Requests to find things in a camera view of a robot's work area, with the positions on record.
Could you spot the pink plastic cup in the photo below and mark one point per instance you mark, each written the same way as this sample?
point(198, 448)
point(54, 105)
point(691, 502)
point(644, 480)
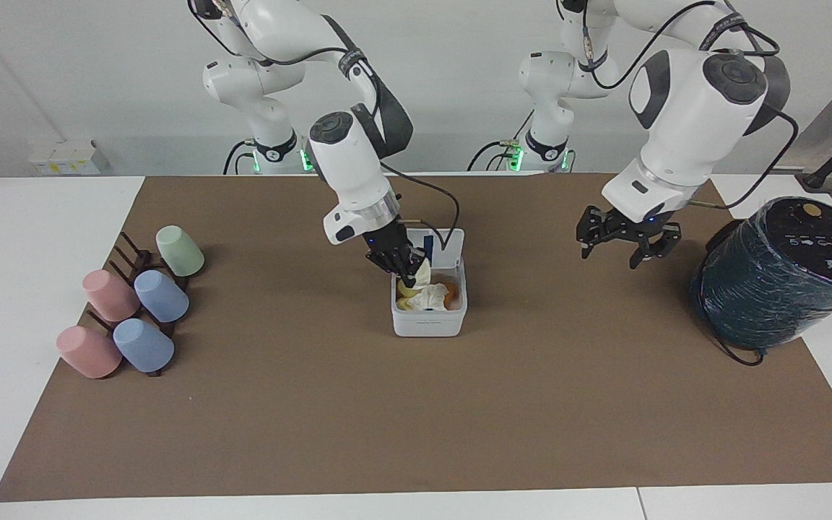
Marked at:
point(87, 352)
point(109, 296)

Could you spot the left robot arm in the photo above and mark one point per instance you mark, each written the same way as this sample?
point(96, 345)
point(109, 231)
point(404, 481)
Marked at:
point(690, 108)

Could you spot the blue plastic cup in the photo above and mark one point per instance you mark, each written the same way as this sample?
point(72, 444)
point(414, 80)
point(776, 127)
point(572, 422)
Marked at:
point(143, 345)
point(162, 296)

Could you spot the white square plastic box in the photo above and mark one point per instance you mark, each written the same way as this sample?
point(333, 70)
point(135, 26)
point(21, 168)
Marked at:
point(427, 323)

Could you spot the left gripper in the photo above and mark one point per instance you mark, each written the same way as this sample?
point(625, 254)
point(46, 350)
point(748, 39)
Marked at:
point(633, 227)

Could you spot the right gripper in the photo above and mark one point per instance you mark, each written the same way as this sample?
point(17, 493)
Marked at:
point(386, 237)

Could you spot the pale yellow trash piece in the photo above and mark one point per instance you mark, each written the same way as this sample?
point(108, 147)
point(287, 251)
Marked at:
point(423, 273)

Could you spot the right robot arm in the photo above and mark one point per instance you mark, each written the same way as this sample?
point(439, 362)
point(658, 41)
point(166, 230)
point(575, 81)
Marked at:
point(271, 29)

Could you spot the dark wrapped round trash bin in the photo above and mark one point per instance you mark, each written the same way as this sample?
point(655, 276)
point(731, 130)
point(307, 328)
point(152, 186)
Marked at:
point(784, 282)

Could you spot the yellow peel piece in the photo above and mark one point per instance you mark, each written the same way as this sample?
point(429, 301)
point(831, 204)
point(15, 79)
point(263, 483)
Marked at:
point(404, 297)

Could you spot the green plastic cup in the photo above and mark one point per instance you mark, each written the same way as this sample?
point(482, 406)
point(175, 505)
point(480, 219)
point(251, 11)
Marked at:
point(179, 250)

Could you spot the dark brown cup rack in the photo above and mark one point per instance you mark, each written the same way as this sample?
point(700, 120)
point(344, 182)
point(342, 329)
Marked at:
point(134, 256)

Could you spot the orange peel piece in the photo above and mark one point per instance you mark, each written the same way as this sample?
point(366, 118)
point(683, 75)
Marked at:
point(452, 290)

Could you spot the white wall socket box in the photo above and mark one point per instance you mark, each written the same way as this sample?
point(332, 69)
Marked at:
point(69, 159)

